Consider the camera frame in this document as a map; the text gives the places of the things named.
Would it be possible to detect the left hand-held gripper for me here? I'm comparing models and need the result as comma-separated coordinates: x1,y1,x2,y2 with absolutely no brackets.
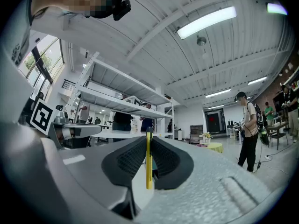
29,98,103,149

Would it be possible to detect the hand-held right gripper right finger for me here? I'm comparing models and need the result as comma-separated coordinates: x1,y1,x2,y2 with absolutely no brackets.
151,137,195,191

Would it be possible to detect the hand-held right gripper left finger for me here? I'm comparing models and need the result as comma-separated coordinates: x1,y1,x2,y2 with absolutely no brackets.
101,136,147,188

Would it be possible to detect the small yellow item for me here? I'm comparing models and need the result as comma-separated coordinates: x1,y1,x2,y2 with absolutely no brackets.
145,126,154,190

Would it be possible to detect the white foam box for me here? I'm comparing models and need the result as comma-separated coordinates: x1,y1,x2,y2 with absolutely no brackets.
130,136,285,224

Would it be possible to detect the dark wooden cabinet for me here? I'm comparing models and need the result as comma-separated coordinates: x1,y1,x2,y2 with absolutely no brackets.
189,124,204,144

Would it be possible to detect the flower vase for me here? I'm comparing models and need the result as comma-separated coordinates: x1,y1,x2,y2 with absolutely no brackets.
201,132,213,144

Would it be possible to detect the round yellow table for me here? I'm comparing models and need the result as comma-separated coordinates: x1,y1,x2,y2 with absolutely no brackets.
196,142,224,154

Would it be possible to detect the white metal shelf rack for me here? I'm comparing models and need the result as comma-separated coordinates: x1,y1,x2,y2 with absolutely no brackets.
65,51,175,140

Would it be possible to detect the dark double door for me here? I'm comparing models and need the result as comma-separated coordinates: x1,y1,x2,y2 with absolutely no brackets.
205,111,227,135

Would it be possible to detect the large window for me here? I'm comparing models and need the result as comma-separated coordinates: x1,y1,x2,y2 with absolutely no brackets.
18,34,65,95

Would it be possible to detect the long ceiling light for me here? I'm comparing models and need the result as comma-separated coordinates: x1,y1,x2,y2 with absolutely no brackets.
266,3,288,16
205,88,232,98
247,76,268,86
177,6,237,40

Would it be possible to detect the dark chair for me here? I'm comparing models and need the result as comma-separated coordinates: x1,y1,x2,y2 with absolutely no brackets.
266,121,290,151

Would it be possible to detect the metal pendant lamp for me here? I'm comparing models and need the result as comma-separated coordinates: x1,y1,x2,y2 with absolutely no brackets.
196,34,207,47

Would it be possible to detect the black head-mounted camera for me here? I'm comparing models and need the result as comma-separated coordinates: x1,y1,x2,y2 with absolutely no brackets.
89,0,132,21

